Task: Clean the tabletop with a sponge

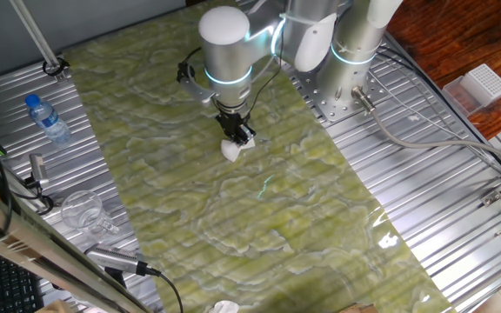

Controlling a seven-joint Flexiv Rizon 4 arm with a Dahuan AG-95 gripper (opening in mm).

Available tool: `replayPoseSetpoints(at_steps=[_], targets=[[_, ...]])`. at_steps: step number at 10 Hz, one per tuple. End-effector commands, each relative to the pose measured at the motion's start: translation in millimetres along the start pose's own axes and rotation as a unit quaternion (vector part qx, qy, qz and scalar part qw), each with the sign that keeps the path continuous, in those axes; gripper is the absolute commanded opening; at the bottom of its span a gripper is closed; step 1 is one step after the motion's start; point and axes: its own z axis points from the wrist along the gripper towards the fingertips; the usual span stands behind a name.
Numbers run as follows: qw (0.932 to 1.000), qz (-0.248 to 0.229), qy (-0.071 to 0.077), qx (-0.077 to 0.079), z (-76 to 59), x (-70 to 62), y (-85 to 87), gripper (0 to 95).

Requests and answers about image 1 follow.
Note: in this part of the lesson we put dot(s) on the clear glass mug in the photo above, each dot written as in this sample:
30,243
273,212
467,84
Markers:
81,208

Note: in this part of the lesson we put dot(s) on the clear plastic box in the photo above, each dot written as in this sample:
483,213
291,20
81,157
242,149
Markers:
459,97

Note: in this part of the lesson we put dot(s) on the silver ribbed camera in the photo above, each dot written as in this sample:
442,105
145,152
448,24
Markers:
115,258

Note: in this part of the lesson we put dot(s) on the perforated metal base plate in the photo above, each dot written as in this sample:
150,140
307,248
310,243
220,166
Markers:
320,102

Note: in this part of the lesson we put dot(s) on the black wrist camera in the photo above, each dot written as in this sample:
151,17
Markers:
185,71

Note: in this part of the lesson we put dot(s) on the black keyboard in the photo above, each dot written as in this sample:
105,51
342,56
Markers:
7,287

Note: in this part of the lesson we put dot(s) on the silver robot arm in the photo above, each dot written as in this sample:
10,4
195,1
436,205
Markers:
224,48

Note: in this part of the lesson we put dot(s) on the white pipette tip box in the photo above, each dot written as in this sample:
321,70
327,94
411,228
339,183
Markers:
487,82

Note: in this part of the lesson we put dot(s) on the white crumpled tissue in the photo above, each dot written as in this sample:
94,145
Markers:
225,307

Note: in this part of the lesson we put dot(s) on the green marble pattern mat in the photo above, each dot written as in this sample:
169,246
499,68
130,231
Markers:
255,195

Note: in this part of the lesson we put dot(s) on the cardboard box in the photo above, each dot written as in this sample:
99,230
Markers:
357,308

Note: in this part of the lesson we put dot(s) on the silver camera bracket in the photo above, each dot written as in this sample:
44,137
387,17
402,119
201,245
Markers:
196,92

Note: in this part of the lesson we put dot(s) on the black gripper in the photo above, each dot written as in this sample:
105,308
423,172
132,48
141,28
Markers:
232,121

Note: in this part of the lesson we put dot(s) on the black clamp tool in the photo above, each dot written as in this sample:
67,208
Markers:
38,168

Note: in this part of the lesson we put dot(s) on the water bottle blue cap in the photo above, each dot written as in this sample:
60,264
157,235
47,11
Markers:
48,121

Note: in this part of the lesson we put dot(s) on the aluminium pole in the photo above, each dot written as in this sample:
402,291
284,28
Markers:
33,30

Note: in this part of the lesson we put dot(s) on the white sponge block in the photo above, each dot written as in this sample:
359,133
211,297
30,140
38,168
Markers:
231,151

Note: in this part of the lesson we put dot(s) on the aluminium frame bar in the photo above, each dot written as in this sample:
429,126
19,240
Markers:
37,252

